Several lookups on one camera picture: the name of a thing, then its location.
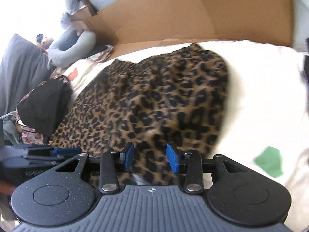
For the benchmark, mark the pastel floral cloth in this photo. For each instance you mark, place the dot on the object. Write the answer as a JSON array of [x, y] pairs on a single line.
[[101, 55]]

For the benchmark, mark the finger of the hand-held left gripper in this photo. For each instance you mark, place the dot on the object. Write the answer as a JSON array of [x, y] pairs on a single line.
[[36, 162], [60, 151]]

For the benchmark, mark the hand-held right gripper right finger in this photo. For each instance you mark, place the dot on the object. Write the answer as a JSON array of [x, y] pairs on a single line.
[[172, 158]]

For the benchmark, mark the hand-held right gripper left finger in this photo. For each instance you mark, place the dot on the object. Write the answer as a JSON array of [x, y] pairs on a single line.
[[129, 157]]

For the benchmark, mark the flat cardboard sheet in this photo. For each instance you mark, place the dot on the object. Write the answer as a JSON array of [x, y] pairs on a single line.
[[193, 12]]

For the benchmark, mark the black garment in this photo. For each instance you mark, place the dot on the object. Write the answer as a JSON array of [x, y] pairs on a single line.
[[43, 106]]

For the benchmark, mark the black cloth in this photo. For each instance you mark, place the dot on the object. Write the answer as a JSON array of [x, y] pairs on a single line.
[[97, 49]]

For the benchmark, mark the dark grey pillow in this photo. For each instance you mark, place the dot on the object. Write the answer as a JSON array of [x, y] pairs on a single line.
[[19, 72]]

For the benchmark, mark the clear plastic bag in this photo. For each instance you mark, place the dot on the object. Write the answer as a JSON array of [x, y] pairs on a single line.
[[65, 20]]

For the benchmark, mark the grey neck pillow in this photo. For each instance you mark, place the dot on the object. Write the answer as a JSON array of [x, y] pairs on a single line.
[[60, 55]]

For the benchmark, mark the cream bear print blanket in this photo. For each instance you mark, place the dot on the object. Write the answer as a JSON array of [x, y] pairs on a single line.
[[260, 101]]

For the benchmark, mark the leopard print skirt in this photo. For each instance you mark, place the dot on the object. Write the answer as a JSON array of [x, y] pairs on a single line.
[[149, 96]]

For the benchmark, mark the grey-green garment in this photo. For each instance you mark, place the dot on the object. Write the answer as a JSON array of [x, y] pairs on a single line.
[[9, 130]]

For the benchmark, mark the plush toy bear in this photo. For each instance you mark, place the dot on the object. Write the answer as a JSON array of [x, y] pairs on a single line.
[[44, 42]]

